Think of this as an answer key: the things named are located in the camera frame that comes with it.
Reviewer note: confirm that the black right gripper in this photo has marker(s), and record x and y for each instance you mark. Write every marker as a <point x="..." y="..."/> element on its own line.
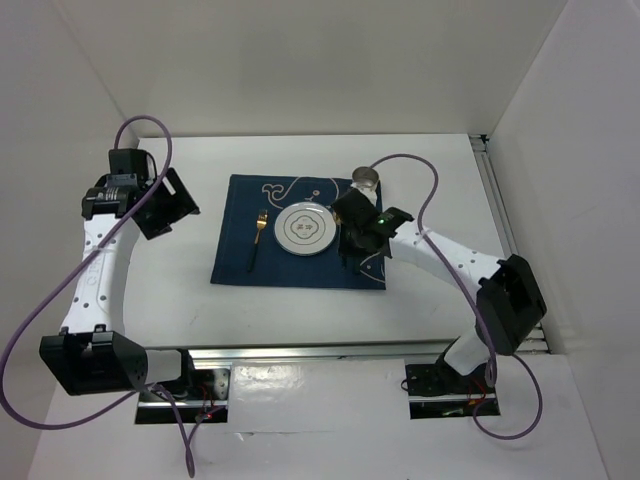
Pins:
<point x="348" y="251"/>

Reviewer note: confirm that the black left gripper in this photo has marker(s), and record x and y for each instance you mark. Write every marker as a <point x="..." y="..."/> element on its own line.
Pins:
<point x="179" y="204"/>

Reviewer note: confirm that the white round dinner plate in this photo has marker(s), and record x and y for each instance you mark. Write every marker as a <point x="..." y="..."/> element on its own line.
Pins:
<point x="305" y="229"/>

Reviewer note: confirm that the gold fork black handle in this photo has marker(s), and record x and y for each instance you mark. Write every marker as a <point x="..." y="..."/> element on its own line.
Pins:
<point x="261" y="224"/>

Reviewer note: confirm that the dark blue embroidered cloth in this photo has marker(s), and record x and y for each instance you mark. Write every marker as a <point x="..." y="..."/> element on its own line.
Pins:
<point x="274" y="267"/>

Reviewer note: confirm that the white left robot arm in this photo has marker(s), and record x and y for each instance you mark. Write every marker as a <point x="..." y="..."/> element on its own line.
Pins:
<point x="91" y="353"/>

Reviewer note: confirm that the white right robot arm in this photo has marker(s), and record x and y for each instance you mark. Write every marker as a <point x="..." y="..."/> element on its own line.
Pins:
<point x="503" y="294"/>

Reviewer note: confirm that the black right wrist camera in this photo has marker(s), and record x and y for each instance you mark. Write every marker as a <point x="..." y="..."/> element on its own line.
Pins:
<point x="354" y="209"/>

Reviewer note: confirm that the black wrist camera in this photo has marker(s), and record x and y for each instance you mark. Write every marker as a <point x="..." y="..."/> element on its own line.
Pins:
<point x="354" y="209"/>
<point x="130" y="161"/>

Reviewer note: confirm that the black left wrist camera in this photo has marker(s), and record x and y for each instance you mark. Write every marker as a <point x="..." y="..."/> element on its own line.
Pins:
<point x="130" y="161"/>

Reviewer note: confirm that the aluminium frame rail front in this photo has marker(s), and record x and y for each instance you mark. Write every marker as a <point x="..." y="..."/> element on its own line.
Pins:
<point x="208" y="356"/>

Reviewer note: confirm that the aluminium frame rail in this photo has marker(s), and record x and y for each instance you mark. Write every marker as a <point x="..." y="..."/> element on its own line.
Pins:
<point x="536" y="341"/>
<point x="208" y="356"/>

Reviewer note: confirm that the aluminium frame rail right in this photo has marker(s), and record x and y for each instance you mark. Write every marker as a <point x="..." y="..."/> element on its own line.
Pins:
<point x="536" y="341"/>

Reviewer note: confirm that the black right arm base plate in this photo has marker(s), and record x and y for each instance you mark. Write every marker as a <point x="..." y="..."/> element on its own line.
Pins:
<point x="435" y="391"/>

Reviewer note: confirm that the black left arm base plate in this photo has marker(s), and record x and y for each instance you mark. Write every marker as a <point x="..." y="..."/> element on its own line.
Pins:
<point x="201" y="397"/>

